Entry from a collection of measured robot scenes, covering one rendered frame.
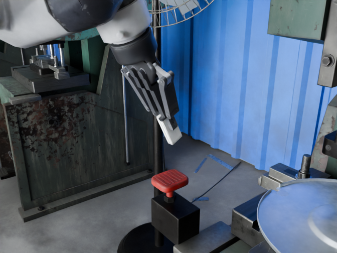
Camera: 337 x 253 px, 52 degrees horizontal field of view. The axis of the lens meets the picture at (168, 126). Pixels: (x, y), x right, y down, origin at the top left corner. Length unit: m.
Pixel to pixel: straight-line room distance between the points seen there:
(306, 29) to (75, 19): 0.34
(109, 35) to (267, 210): 0.39
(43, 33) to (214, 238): 0.52
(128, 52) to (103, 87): 1.39
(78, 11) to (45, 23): 0.05
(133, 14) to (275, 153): 1.85
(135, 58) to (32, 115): 1.33
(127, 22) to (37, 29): 0.13
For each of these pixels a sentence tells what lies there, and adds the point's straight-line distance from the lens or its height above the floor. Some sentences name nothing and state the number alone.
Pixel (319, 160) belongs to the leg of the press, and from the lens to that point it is 1.03.
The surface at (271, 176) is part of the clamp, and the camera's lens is 0.83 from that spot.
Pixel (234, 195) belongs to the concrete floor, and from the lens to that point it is 2.12.
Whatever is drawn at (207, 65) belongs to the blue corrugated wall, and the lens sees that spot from 2.54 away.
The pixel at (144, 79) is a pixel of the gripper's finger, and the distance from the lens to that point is 0.60.
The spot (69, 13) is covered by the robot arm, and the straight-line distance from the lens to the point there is 0.45.
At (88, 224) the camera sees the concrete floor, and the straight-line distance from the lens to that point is 1.91.
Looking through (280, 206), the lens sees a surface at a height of 0.78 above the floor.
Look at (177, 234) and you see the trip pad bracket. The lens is 0.74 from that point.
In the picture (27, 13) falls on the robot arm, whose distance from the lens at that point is 0.48.
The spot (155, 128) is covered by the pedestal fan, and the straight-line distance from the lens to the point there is 1.37.
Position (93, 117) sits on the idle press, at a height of 0.47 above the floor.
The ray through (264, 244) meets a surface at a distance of 0.56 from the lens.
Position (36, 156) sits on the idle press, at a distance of 1.94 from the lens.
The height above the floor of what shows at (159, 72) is 1.00.
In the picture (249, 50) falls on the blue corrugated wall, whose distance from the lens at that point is 2.27.
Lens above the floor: 1.13
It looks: 22 degrees down
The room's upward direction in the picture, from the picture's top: straight up
